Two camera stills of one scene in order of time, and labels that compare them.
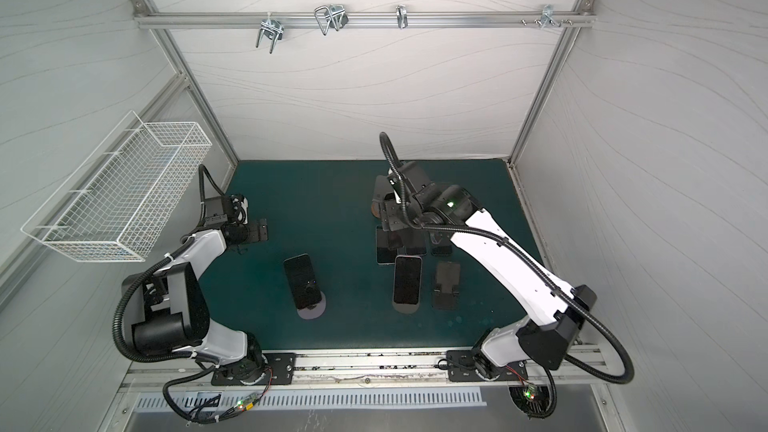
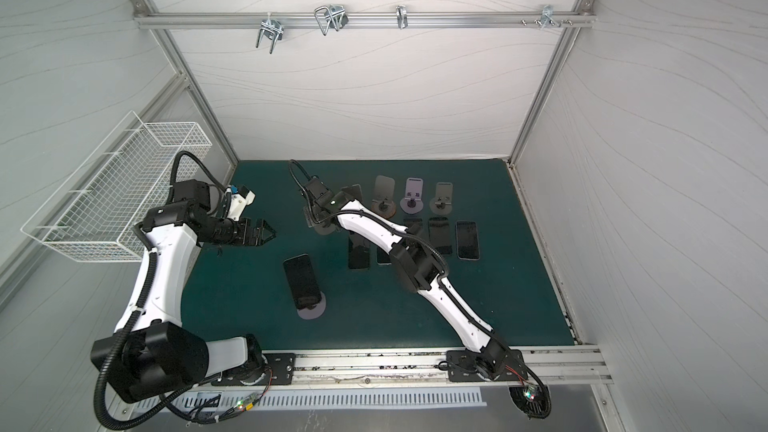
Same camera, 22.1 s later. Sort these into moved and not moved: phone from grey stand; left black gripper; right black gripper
Moved: right black gripper
Not moved: phone from grey stand; left black gripper
